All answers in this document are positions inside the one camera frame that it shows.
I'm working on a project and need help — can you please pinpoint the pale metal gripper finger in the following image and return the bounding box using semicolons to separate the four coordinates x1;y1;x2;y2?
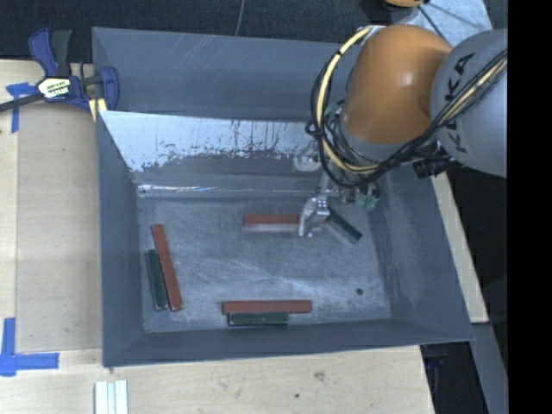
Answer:
298;197;321;238
309;198;332;235

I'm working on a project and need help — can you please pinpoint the dark green flat block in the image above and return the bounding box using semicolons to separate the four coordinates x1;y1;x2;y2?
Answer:
144;248;170;311
226;311;291;329
326;208;364;246

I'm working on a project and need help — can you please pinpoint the red-brown flat block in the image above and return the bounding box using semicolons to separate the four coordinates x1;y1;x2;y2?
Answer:
150;223;185;313
221;299;314;317
241;213;302;234

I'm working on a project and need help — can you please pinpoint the grey metal bin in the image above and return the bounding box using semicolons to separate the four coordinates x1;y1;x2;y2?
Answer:
91;26;477;368

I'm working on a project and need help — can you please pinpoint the pale wood flat board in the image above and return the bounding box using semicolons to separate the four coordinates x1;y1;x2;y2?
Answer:
15;101;104;354

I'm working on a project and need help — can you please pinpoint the black cylinder on white bracket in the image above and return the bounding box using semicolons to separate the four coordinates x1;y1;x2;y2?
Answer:
412;153;453;179

